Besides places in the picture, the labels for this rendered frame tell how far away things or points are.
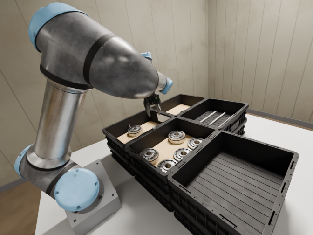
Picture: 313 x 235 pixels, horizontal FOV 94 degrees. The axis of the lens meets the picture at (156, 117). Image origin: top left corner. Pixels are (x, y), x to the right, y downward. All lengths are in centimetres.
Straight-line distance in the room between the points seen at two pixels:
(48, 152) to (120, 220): 44
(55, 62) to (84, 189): 37
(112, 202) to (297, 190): 81
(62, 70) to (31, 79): 197
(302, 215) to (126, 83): 80
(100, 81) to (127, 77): 5
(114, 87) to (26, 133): 223
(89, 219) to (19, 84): 187
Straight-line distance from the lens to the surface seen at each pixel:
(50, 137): 47
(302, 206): 89
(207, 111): 125
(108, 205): 78
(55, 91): 39
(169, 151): 83
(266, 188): 71
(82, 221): 77
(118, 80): 28
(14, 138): 252
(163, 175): 57
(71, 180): 54
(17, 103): 238
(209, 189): 66
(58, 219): 95
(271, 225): 51
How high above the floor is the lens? 135
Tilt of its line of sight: 25 degrees down
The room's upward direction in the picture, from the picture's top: 10 degrees counter-clockwise
